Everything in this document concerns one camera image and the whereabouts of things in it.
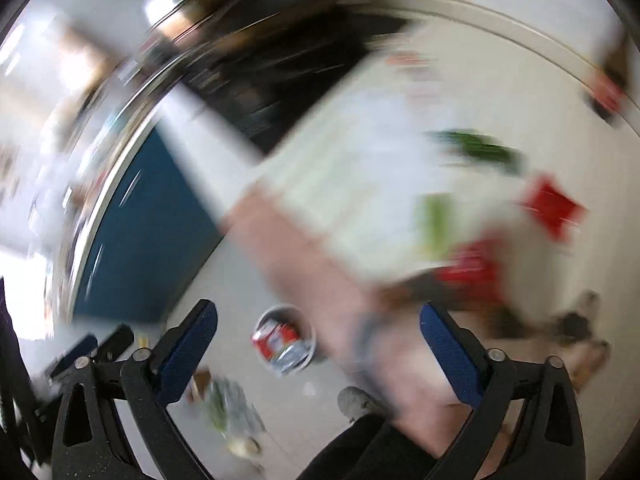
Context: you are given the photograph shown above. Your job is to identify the red small wrapper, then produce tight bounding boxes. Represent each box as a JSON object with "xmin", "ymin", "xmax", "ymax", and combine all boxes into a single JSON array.
[{"xmin": 518, "ymin": 174, "xmax": 587, "ymax": 243}]

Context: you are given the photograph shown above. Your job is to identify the light green vegetable piece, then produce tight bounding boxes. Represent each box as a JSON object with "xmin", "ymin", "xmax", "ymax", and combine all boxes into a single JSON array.
[{"xmin": 418, "ymin": 193, "xmax": 454, "ymax": 260}]

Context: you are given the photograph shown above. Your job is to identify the green pepper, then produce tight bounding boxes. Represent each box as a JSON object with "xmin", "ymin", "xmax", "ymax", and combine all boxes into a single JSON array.
[{"xmin": 427, "ymin": 129, "xmax": 523, "ymax": 176}]

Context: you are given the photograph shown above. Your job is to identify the red white sugar bag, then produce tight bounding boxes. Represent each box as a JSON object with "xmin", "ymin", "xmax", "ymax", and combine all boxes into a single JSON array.
[{"xmin": 252, "ymin": 318, "xmax": 310, "ymax": 375}]

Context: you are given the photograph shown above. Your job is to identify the blue kitchen cabinets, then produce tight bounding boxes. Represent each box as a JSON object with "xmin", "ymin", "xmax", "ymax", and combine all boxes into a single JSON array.
[{"xmin": 73, "ymin": 129, "xmax": 222, "ymax": 324}]

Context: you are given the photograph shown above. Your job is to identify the white trash bucket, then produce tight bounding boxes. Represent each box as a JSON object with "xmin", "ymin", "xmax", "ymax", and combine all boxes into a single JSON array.
[{"xmin": 250, "ymin": 304, "xmax": 317, "ymax": 376}]

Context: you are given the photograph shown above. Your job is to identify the brown cardboard box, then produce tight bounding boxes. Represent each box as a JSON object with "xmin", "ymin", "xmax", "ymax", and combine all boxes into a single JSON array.
[{"xmin": 184, "ymin": 368, "xmax": 212, "ymax": 404}]

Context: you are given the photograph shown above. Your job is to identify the cat shaped mat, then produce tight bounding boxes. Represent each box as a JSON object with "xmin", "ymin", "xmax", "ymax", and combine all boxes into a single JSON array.
[{"xmin": 378, "ymin": 271, "xmax": 612, "ymax": 392}]

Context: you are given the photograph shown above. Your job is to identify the bag of green vegetables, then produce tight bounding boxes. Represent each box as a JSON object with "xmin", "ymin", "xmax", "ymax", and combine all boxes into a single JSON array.
[{"xmin": 205, "ymin": 377, "xmax": 266, "ymax": 460}]

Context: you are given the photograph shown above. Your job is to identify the black trouser legs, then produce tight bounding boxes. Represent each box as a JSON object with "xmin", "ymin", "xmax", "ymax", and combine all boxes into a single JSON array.
[{"xmin": 297, "ymin": 414, "xmax": 437, "ymax": 480}]

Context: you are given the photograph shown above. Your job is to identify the black gas stove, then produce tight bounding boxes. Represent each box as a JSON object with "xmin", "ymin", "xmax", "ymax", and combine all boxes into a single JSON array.
[{"xmin": 182, "ymin": 6, "xmax": 407, "ymax": 155}]

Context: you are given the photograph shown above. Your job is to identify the brown vinegar bottle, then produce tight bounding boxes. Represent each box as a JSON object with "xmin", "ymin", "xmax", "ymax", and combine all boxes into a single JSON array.
[{"xmin": 587, "ymin": 28, "xmax": 630, "ymax": 124}]

